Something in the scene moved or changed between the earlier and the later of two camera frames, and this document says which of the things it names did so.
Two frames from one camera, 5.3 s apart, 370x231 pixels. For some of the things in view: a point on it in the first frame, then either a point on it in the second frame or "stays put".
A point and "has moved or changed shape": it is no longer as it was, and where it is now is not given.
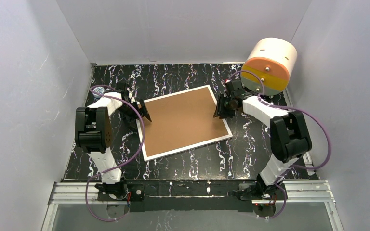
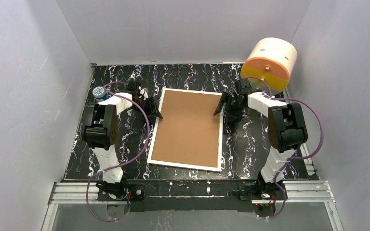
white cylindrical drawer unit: (273, 60) stays put
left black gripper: (137, 106) to (150, 104)
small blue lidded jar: (99, 89) stays put
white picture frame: (181, 121) has moved or changed shape
